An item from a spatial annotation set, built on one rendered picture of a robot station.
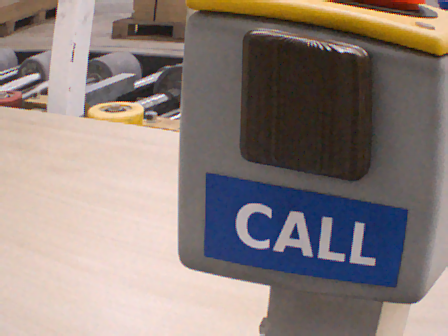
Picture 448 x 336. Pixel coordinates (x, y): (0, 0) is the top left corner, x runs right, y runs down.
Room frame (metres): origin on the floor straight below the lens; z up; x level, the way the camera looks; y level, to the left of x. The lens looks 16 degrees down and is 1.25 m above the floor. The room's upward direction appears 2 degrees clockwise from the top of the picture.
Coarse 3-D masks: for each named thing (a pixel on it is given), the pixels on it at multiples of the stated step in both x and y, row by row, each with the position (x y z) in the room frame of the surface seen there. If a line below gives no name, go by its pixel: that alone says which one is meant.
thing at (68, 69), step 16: (64, 0) 1.49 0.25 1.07; (80, 0) 1.48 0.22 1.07; (64, 16) 1.49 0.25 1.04; (80, 16) 1.48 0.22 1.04; (64, 32) 1.48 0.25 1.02; (80, 32) 1.49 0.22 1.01; (64, 48) 1.48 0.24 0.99; (80, 48) 1.49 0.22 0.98; (64, 64) 1.48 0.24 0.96; (80, 64) 1.50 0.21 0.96; (64, 80) 1.48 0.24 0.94; (80, 80) 1.50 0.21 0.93; (48, 96) 1.49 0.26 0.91; (64, 96) 1.48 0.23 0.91; (80, 96) 1.50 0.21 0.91; (48, 112) 1.49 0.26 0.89; (64, 112) 1.48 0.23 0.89; (80, 112) 1.51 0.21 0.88
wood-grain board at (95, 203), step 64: (0, 128) 1.35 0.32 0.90; (64, 128) 1.34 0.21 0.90; (128, 128) 1.34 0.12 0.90; (0, 192) 1.05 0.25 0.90; (64, 192) 1.07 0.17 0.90; (128, 192) 1.09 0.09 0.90; (0, 256) 0.86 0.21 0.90; (64, 256) 0.88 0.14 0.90; (128, 256) 0.90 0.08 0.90; (0, 320) 0.70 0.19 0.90; (64, 320) 0.73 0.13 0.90; (128, 320) 0.75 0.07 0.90; (192, 320) 0.77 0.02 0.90; (256, 320) 0.77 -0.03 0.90
